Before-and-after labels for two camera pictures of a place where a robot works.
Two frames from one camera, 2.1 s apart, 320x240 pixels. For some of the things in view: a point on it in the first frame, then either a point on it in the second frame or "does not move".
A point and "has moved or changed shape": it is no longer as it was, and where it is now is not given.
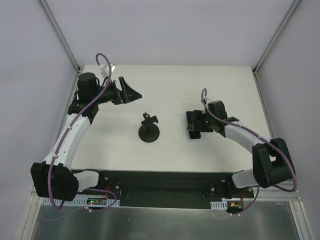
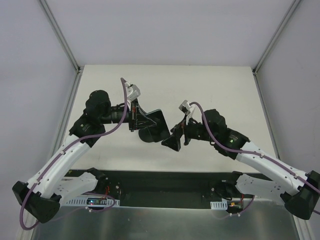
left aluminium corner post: x=50 y=16 does not move
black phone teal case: x=193 y=134 has moved or changed shape
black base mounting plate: x=167 y=189 does not move
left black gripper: x=120 y=90 → x=134 y=115
